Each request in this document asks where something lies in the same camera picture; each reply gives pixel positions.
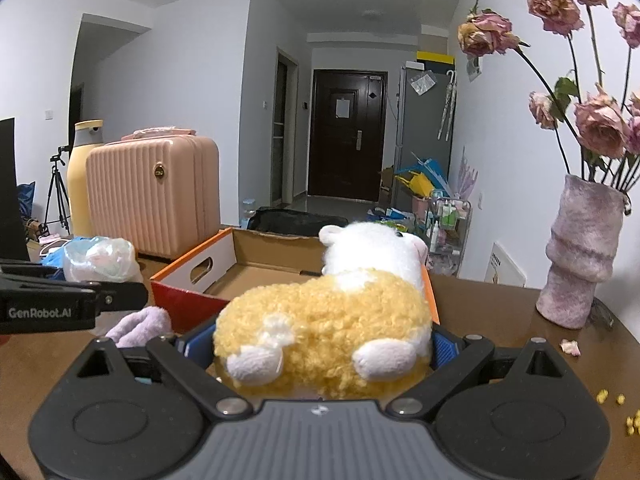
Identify dark brown entrance door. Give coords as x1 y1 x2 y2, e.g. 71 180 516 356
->
307 69 388 203

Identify metal rolling cart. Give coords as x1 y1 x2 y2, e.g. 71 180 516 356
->
425 195 473 277

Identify white flat panel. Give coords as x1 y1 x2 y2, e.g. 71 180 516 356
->
484 241 527 288

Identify purple wall decal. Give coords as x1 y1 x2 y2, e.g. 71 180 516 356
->
456 147 478 201

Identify black bag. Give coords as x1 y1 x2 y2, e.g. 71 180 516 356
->
247 206 349 238

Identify pile of blue yellow bags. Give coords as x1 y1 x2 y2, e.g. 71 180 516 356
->
392 152 451 198

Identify white folded umbrella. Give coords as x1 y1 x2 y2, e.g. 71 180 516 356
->
437 71 458 141

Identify scattered yellow crumbs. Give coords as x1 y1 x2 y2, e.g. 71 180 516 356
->
595 387 640 436

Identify tall yellow bottle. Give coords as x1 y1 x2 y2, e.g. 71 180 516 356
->
66 120 105 238

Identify mauve textured vase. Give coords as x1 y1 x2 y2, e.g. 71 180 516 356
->
536 174 632 330

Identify cardboard box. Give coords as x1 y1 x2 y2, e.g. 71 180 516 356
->
150 226 441 336

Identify yellow box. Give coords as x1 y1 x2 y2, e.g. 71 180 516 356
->
416 51 456 72

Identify black camera tripod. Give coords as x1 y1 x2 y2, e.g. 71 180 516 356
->
42 145 73 236

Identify bunch of dried pink roses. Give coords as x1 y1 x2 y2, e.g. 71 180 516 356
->
457 0 640 193

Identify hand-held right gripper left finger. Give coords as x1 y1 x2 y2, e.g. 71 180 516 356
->
67 322 253 418

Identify yellow and white plush toy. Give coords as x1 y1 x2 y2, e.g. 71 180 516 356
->
213 221 435 401

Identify lavender fuzzy cloth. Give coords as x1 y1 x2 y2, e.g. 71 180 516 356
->
105 306 173 348

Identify grey refrigerator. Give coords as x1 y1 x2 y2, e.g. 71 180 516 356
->
392 62 453 211

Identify pink cloth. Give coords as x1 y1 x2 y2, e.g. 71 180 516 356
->
120 126 197 142

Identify side doorway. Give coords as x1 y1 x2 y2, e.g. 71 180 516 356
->
272 49 301 206

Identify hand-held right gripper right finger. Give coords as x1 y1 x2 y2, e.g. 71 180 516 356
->
386 332 576 418

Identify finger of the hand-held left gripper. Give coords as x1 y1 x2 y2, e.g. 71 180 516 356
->
97 281 149 313

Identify clear plastic bag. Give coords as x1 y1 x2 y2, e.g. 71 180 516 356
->
62 236 143 285

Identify pink ribbed suitcase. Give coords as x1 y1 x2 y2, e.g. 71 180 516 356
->
85 132 221 261

